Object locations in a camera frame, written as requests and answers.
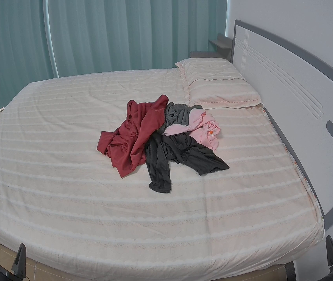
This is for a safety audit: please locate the black garment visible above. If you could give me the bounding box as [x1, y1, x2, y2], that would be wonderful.
[145, 133, 230, 194]

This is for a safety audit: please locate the bed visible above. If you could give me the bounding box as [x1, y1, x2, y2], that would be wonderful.
[0, 19, 333, 281]

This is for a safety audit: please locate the pink garment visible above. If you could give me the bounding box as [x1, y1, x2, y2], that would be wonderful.
[163, 109, 221, 151]

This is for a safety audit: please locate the dark red garment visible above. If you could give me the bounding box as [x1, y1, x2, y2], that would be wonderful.
[97, 95, 170, 178]

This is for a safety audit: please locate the pale pink pillow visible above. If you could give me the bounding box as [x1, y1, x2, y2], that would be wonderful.
[175, 58, 263, 109]

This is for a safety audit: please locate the grey garment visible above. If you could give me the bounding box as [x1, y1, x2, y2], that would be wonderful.
[164, 102, 203, 127]

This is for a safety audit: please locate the blue-green curtain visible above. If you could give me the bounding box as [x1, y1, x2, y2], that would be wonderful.
[0, 0, 59, 114]
[44, 0, 229, 77]

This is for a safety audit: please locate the grey bedside table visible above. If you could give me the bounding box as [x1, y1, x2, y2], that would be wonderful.
[190, 33, 233, 62]

